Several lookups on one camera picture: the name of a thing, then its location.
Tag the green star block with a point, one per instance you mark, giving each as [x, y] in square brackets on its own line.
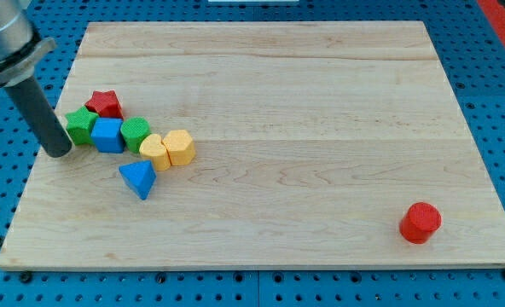
[80, 124]

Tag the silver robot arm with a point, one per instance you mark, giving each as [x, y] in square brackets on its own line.
[21, 46]

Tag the red cylinder block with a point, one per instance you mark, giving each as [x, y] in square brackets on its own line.
[420, 222]

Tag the green cylinder block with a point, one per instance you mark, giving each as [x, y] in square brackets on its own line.
[134, 130]

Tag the yellow heart block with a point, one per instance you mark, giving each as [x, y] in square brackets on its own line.
[153, 149]

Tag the blue triangle block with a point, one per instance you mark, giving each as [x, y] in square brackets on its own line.
[139, 177]

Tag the yellow hexagon block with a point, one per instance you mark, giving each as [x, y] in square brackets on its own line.
[180, 147]

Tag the light wooden board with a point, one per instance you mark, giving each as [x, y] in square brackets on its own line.
[312, 139]

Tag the red star block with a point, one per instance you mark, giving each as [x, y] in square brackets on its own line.
[105, 104]

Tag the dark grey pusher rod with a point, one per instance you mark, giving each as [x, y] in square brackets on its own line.
[30, 100]

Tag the blue cube block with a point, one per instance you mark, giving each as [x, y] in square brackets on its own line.
[107, 137]

